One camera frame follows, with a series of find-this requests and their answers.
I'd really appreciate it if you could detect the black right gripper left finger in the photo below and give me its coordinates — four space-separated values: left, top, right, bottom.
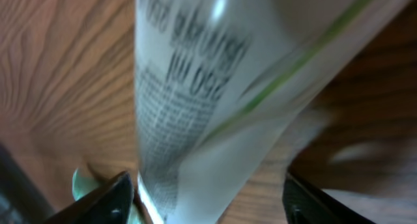
45 172 134 224

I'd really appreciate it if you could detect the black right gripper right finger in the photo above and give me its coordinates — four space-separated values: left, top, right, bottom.
282 173 375 224

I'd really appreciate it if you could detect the mint green wipes pack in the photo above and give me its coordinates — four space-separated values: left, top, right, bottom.
71 167 144 224

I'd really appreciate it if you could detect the white tube gold cap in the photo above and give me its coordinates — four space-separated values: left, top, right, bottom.
134 0 410 223

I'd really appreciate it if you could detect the grey plastic basket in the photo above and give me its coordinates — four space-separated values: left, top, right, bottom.
1 146 55 223

